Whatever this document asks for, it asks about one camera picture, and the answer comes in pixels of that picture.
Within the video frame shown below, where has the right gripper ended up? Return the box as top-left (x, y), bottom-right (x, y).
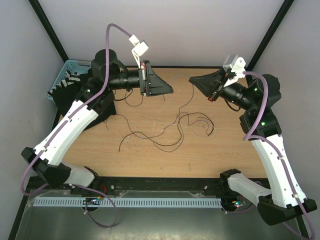
top-left (190, 66), bottom-right (256, 112)

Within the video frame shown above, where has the left black frame post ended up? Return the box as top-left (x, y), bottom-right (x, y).
top-left (28, 0), bottom-right (69, 63)

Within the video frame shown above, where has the light blue slotted cable duct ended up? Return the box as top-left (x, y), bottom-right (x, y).
top-left (33, 197), bottom-right (221, 209)

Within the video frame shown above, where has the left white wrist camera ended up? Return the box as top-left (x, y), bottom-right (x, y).
top-left (128, 34), bottom-right (149, 68)

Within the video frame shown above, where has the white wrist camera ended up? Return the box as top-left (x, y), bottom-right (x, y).
top-left (128, 34), bottom-right (149, 68)
top-left (222, 54), bottom-right (246, 87)

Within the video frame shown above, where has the light blue plastic basket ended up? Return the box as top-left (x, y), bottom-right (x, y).
top-left (51, 59), bottom-right (91, 88)

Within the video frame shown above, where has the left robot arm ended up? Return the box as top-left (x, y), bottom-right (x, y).
top-left (21, 49), bottom-right (174, 194)

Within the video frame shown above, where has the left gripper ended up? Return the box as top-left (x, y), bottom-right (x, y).
top-left (107, 60), bottom-right (174, 97)

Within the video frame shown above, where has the circuit board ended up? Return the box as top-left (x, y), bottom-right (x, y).
top-left (83, 197), bottom-right (101, 205)
top-left (232, 200), bottom-right (246, 208)

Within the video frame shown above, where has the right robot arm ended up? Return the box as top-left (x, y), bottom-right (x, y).
top-left (189, 69), bottom-right (317, 226)

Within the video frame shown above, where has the right circuit board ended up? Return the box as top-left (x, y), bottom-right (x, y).
top-left (232, 200), bottom-right (246, 208)

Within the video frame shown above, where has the black frame post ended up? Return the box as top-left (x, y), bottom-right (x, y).
top-left (246, 0), bottom-right (295, 71)
top-left (28, 0), bottom-right (69, 63)

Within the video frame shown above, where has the right black frame post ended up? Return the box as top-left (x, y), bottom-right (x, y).
top-left (246, 0), bottom-right (295, 71)

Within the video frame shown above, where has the left circuit board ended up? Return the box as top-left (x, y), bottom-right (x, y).
top-left (83, 197), bottom-right (101, 205)

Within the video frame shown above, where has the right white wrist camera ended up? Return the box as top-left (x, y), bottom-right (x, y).
top-left (222, 54), bottom-right (246, 87)

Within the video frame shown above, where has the black white striped cloth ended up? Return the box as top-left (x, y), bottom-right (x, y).
top-left (47, 70), bottom-right (81, 96)

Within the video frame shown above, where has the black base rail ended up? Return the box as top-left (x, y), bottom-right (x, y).
top-left (89, 176), bottom-right (240, 198)

